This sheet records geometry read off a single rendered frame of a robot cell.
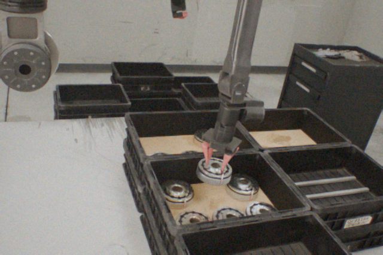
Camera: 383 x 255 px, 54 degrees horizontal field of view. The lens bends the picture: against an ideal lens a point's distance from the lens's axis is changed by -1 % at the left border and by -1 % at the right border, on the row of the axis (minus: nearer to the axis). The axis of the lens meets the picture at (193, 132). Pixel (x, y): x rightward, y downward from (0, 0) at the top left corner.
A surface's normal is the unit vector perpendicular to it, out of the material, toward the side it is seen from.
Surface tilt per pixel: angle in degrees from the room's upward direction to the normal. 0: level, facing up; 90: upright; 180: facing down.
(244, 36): 78
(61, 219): 0
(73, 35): 90
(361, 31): 90
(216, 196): 0
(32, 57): 90
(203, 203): 0
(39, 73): 90
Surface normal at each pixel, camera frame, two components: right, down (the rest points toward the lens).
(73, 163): 0.14, -0.86
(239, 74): 0.32, 0.31
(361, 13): -0.93, 0.05
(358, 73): 0.35, 0.50
